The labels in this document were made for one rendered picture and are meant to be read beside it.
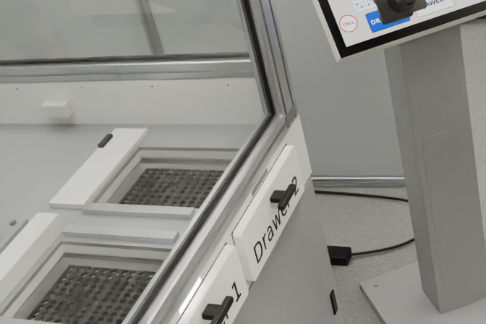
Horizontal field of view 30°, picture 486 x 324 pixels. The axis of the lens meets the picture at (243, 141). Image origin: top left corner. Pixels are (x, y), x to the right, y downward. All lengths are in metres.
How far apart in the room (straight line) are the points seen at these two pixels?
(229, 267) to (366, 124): 1.68
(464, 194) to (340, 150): 0.87
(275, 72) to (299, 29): 1.29
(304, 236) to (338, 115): 1.30
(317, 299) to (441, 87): 0.63
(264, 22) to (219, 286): 0.51
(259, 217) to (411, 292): 1.17
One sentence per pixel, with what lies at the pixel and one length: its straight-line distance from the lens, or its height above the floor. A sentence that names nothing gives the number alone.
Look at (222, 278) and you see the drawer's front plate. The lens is 1.52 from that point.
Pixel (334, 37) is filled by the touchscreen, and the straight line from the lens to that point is 2.02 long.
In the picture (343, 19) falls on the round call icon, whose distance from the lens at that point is 2.04.
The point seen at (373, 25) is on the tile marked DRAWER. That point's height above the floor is 1.00.
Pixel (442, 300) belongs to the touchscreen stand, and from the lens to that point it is 2.64.
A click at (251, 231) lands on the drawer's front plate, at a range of 1.62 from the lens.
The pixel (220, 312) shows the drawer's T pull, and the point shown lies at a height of 0.91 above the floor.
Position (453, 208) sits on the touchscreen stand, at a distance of 2.47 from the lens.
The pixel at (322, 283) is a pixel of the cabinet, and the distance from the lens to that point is 2.02.
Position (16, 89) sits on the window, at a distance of 1.12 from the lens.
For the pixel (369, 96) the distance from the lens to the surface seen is 3.10.
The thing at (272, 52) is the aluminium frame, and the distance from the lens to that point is 1.74.
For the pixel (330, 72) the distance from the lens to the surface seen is 3.09.
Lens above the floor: 1.83
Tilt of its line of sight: 29 degrees down
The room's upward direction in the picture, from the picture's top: 15 degrees counter-clockwise
